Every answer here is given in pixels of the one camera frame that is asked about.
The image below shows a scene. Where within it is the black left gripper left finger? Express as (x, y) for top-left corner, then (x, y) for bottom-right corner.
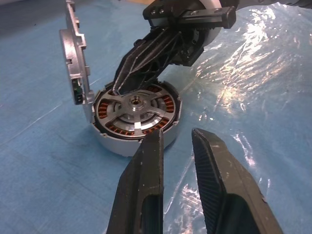
(107, 129), (165, 234)

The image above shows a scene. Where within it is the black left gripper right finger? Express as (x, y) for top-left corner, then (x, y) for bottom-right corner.
(191, 128), (285, 234)

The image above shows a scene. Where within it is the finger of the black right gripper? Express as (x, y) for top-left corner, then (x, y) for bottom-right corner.
(121, 59), (177, 95)
(113, 30), (182, 96)

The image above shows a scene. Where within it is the silver motor housing with stator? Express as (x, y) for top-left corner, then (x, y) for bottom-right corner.
(91, 80), (183, 158)

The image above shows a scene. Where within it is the silver motor end cover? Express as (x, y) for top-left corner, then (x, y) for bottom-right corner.
(59, 0), (95, 122)

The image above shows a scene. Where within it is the clear plastic film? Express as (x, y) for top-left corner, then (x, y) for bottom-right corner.
(156, 4), (312, 234)

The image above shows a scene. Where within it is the blue table cover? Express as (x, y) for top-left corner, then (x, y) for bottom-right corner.
(0, 0), (312, 234)

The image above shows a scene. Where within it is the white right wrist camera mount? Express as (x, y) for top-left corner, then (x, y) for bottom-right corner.
(194, 0), (222, 47)

